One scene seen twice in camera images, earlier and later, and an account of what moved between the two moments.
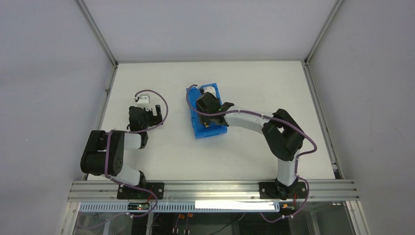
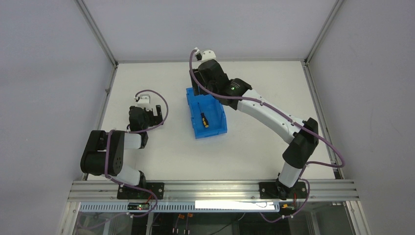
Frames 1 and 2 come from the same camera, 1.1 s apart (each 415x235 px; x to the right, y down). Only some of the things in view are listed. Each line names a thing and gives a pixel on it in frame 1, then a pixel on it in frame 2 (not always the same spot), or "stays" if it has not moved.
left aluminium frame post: x=100 y=38 stays
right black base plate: x=272 y=190 stays
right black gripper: x=203 y=100 to x=195 y=82
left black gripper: x=152 y=117 stays
